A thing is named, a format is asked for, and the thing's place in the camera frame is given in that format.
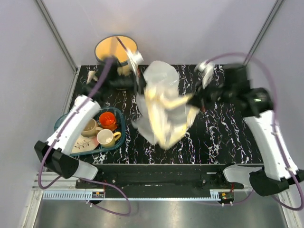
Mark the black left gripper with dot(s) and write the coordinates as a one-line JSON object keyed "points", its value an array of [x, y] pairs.
{"points": [[134, 83]]}

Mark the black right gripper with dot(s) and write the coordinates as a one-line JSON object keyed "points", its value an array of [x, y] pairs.
{"points": [[200, 98]]}

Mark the white trash bag roll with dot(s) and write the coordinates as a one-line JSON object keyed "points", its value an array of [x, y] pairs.
{"points": [[91, 76]]}

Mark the yellow trash bin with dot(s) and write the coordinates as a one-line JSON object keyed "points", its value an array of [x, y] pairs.
{"points": [[110, 46]]}

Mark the detached white trash bag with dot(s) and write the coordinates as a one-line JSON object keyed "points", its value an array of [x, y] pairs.
{"points": [[165, 114]]}

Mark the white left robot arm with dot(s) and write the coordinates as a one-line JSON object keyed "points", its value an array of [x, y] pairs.
{"points": [[54, 153]]}

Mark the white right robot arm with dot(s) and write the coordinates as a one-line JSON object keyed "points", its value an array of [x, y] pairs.
{"points": [[257, 109]]}

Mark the clear blue plastic tub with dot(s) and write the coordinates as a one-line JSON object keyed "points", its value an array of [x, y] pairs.
{"points": [[120, 128]]}

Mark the orange black mug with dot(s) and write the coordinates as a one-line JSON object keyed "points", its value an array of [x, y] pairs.
{"points": [[108, 121]]}

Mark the beige ceramic cup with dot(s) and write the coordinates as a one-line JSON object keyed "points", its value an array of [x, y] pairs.
{"points": [[91, 129]]}

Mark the yellow white mug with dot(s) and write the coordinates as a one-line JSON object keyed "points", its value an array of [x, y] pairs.
{"points": [[107, 138]]}

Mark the cream pink floral plate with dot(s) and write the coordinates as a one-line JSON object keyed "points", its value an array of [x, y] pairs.
{"points": [[85, 144]]}

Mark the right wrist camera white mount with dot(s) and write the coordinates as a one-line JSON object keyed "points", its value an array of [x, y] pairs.
{"points": [[206, 70]]}

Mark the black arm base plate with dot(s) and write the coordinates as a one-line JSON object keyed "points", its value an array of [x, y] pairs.
{"points": [[196, 175]]}

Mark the aluminium front rail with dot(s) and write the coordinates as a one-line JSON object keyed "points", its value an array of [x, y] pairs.
{"points": [[76, 189]]}

